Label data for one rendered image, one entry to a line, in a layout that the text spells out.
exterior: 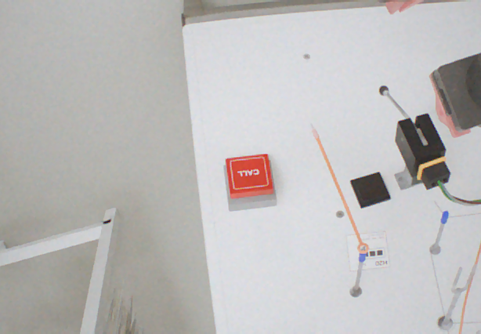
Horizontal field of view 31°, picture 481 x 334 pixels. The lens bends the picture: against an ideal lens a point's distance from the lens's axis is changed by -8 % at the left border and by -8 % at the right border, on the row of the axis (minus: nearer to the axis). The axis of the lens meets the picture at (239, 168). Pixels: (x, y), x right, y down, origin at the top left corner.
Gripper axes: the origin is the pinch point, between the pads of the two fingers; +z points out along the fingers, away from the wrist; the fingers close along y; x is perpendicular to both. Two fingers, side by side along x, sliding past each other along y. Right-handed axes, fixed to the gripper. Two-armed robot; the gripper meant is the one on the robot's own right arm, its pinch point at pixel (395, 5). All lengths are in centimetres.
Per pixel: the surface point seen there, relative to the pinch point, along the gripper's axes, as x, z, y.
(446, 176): -18.3, 8.9, 0.8
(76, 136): 52, 112, -44
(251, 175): -9.6, 14.6, -19.9
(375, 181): -13.8, 16.4, -5.6
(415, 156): -15.3, 8.0, -2.3
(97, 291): 3, 83, -46
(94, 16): 72, 94, -33
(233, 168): -8.1, 14.8, -21.6
